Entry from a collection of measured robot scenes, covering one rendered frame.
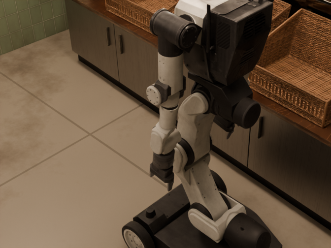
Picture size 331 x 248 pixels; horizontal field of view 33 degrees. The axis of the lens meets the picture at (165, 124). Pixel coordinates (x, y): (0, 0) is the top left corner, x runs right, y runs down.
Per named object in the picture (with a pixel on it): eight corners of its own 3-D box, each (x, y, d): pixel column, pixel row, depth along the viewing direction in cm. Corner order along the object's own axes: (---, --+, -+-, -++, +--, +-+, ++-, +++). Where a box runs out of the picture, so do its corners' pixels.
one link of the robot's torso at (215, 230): (247, 224, 267) (248, 204, 259) (218, 248, 257) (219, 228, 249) (214, 202, 279) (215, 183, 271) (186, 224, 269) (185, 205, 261)
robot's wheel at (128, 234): (156, 262, 278) (154, 234, 266) (149, 267, 276) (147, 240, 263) (130, 240, 290) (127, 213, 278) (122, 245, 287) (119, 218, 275)
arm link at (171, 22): (194, 53, 196) (195, 18, 187) (175, 63, 191) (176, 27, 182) (171, 41, 202) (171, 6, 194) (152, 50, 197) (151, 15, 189)
